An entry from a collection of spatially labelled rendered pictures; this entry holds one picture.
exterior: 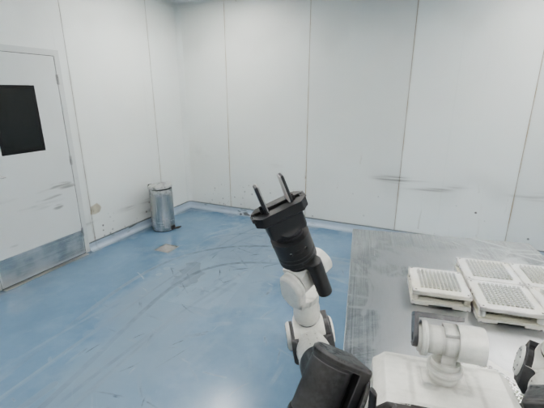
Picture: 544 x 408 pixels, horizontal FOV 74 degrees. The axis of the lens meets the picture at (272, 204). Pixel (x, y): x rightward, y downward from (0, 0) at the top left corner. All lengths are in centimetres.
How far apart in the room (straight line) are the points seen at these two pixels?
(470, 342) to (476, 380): 11
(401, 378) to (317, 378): 16
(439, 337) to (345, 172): 401
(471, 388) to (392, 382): 14
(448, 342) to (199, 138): 505
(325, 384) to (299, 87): 423
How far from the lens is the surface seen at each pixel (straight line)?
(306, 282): 83
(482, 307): 176
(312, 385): 79
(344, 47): 462
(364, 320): 163
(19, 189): 407
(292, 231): 76
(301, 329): 104
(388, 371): 80
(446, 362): 78
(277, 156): 493
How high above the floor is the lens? 173
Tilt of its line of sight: 17 degrees down
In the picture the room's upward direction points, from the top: straight up
